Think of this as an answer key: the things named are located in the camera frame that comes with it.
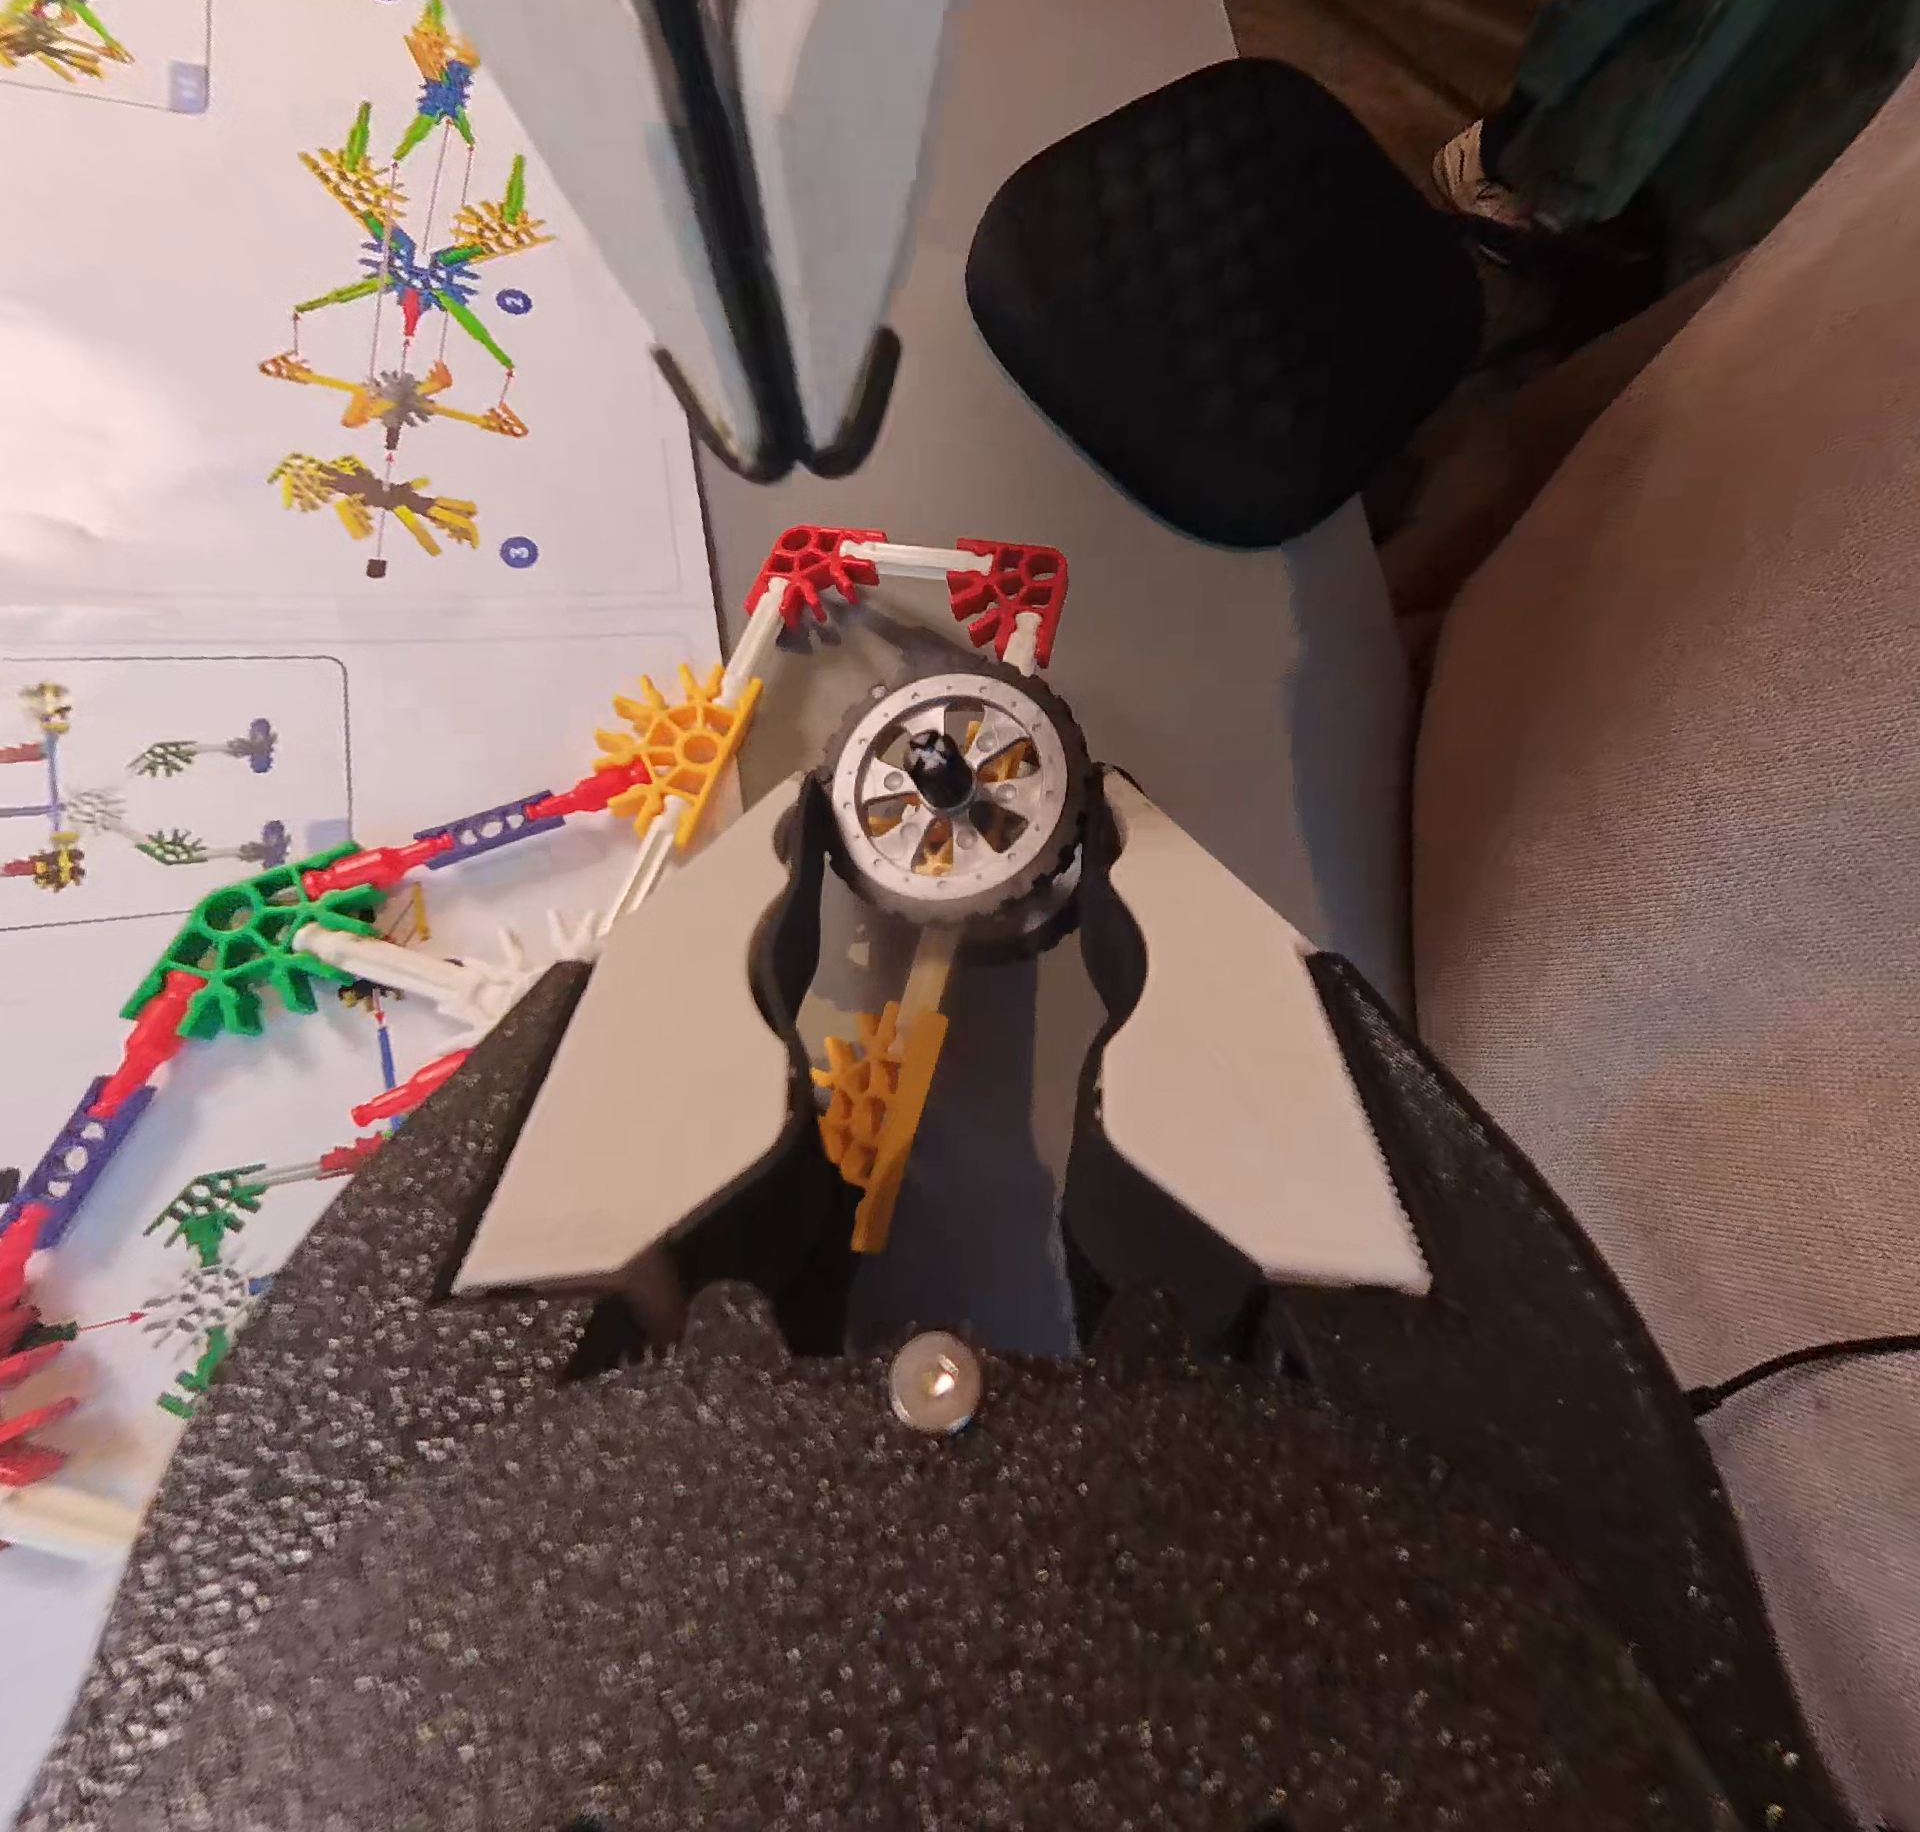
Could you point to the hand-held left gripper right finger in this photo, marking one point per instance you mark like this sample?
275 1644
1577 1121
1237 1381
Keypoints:
1262 1112

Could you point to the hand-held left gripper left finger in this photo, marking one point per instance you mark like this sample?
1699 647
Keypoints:
617 1143

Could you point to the black rounded object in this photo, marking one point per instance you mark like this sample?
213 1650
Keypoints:
1231 303

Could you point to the colourful construction toy model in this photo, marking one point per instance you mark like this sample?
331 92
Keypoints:
686 737

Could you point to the white instruction sheet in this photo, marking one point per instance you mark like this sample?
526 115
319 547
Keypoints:
181 363

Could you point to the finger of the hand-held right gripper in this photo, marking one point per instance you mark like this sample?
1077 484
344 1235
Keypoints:
586 92
857 123

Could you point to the person's upper body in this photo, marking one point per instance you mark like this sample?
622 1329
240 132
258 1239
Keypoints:
1680 872

